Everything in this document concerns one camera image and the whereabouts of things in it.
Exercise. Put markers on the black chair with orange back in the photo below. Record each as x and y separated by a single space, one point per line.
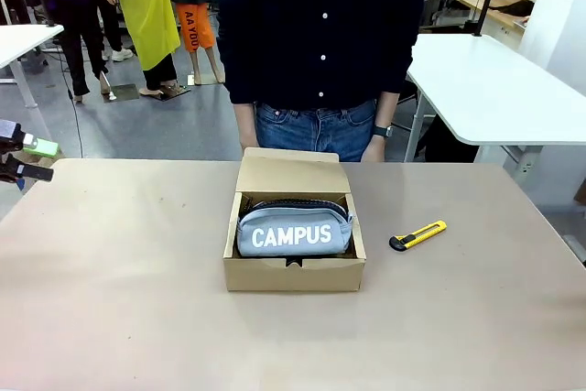
406 98

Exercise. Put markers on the person's right forearm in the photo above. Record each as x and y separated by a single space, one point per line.
245 123

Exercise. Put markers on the black bag under table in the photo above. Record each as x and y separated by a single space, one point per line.
451 144

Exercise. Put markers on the mannequin in yellow garment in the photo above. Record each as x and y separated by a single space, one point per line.
146 6

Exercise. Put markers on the person's left forearm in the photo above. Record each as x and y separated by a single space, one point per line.
388 109

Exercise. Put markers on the brown cardboard box with lid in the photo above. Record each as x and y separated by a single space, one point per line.
293 274

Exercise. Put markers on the dark wristwatch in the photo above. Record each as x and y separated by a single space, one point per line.
383 131

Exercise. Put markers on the mannequin in black clothes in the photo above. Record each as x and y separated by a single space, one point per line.
73 6

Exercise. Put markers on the brown box beside table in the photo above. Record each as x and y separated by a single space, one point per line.
581 193

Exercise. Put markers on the mannequin in orange pants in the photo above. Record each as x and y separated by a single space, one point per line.
194 27

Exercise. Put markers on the person's right hand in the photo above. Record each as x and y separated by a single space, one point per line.
249 149

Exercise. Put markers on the white partition panel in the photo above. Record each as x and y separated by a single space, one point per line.
556 6

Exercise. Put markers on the dark square mannequin base plate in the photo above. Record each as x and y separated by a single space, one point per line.
124 92
176 91

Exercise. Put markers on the white table with white leg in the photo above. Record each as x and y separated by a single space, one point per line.
25 40

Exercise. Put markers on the person with white sneakers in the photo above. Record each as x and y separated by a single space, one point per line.
114 29

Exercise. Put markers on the large white table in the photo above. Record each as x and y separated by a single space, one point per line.
490 84

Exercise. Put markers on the person's left hand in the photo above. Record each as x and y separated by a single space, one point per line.
374 149

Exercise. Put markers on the yellow black utility knife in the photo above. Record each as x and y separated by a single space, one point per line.
423 231

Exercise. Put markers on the small open cardboard box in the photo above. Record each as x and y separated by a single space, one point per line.
50 161

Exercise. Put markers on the person in dark shirt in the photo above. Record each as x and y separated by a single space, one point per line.
320 34

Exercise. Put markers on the grey CAMPUS pencil case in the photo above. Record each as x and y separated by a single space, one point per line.
293 235

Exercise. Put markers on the wooden top workbench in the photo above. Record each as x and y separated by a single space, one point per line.
499 8

